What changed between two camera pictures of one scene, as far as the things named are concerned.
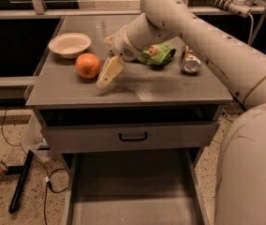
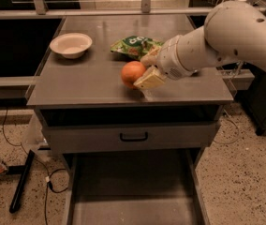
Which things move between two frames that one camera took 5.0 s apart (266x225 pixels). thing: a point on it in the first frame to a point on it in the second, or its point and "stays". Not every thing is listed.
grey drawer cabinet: (137, 150) stays
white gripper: (121, 46) to (169, 59)
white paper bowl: (69, 45) stays
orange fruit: (87, 65) to (131, 71)
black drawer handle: (139, 139) stays
